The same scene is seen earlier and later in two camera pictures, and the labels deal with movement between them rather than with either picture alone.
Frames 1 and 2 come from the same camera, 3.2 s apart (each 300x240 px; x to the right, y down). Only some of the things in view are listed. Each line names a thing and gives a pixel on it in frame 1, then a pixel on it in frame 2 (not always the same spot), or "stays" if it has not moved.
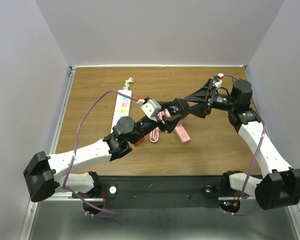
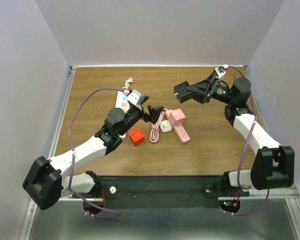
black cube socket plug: x=179 y=106 → x=184 y=92
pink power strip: x=180 y=130 stays
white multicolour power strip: x=123 y=108 stays
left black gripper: x=169 y=123 → x=153 y=112
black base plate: x=162 y=192 stays
